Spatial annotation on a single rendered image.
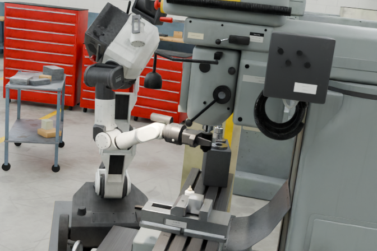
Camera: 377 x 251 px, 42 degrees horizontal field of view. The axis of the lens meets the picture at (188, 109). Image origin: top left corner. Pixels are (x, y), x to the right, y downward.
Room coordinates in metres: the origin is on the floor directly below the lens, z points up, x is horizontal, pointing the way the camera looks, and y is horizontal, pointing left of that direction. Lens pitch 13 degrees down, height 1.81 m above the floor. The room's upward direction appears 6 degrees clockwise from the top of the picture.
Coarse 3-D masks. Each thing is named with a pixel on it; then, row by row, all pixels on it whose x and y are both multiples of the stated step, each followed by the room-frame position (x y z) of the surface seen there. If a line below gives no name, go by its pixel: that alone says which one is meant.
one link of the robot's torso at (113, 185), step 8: (104, 152) 2.52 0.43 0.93; (112, 152) 2.54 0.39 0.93; (120, 152) 2.55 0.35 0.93; (128, 152) 2.57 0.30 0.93; (104, 160) 2.52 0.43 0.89; (112, 160) 2.58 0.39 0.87; (120, 160) 2.59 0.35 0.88; (128, 160) 2.55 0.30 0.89; (112, 168) 2.61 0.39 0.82; (120, 168) 2.62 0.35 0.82; (104, 176) 2.64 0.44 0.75; (112, 176) 2.61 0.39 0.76; (120, 176) 2.63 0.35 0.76; (104, 184) 2.61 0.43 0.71; (112, 184) 2.59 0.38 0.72; (120, 184) 2.60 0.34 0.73; (104, 192) 2.60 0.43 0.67; (112, 192) 2.61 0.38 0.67; (120, 192) 2.62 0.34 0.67
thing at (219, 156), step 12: (216, 144) 2.35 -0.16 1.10; (228, 144) 2.40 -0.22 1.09; (204, 156) 2.39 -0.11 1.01; (216, 156) 2.27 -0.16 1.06; (228, 156) 2.28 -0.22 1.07; (204, 168) 2.31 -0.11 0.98; (216, 168) 2.27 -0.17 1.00; (228, 168) 2.28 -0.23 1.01; (204, 180) 2.27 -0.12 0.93; (216, 180) 2.28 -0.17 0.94
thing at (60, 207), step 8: (56, 208) 2.88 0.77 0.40; (64, 208) 2.89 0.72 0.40; (56, 216) 2.77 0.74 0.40; (56, 224) 2.67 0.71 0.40; (56, 232) 2.58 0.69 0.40; (56, 240) 2.48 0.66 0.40; (48, 248) 2.39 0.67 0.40; (56, 248) 2.40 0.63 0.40; (88, 248) 2.44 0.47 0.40; (96, 248) 2.45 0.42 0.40
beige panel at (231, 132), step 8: (192, 128) 3.70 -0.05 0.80; (200, 128) 3.69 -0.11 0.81; (224, 128) 3.66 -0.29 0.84; (232, 128) 3.65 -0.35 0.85; (240, 128) 3.65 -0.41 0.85; (224, 136) 3.66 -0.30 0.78; (232, 136) 3.66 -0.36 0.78; (232, 144) 3.65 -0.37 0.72; (184, 152) 3.71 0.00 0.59; (192, 152) 3.70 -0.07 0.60; (200, 152) 3.69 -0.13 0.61; (232, 152) 3.65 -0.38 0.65; (184, 160) 3.71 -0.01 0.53; (192, 160) 3.70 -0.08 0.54; (200, 160) 3.69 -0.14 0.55; (232, 160) 3.65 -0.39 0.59; (184, 168) 3.70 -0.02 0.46; (200, 168) 3.69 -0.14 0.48; (232, 168) 3.65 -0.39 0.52; (184, 176) 3.70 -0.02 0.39; (232, 184) 3.65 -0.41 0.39; (232, 192) 3.70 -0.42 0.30; (232, 216) 3.84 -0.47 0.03
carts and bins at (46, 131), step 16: (16, 80) 4.49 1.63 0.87; (32, 80) 4.53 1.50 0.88; (48, 80) 4.67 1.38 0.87; (64, 80) 4.93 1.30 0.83; (64, 96) 5.22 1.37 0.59; (16, 128) 4.77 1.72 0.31; (32, 128) 4.83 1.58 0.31; (48, 128) 4.68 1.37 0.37; (16, 144) 5.12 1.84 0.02; (64, 144) 5.23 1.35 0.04
